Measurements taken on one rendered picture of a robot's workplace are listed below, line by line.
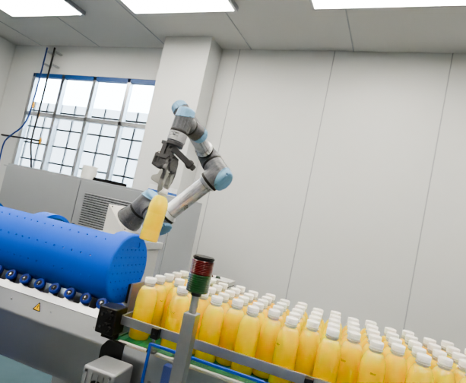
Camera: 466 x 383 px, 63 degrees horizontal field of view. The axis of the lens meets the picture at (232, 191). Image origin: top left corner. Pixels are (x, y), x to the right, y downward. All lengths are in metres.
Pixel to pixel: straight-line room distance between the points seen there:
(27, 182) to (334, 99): 3.35
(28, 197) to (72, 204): 0.60
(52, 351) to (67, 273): 0.31
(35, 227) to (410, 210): 3.32
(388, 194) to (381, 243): 0.49
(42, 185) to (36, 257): 2.64
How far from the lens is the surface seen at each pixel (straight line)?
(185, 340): 1.13
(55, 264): 1.66
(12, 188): 4.66
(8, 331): 1.88
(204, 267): 1.07
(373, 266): 4.09
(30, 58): 7.22
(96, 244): 1.57
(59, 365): 1.76
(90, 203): 3.84
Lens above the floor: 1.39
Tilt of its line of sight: 4 degrees up
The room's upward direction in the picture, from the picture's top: 12 degrees clockwise
